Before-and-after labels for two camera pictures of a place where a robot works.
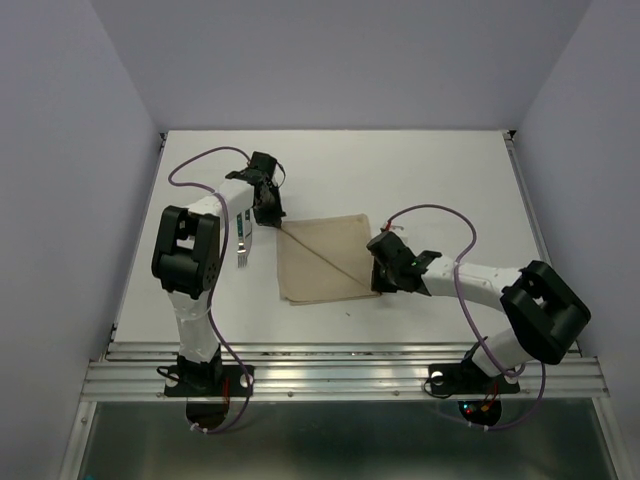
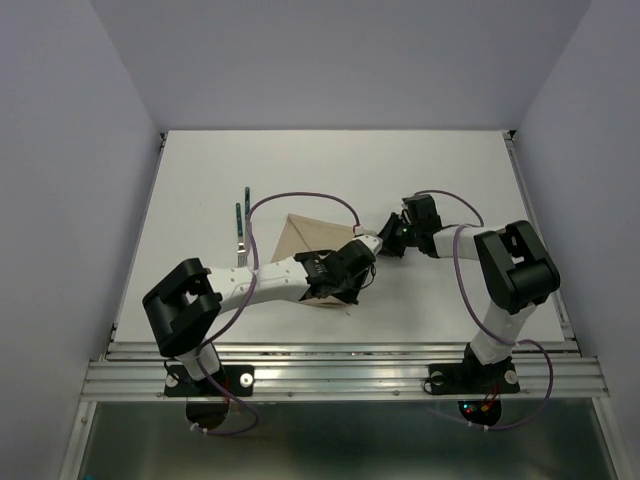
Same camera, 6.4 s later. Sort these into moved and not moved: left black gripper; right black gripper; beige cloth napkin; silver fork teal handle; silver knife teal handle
Moved: beige cloth napkin; left black gripper; right black gripper
Not moved: silver fork teal handle; silver knife teal handle
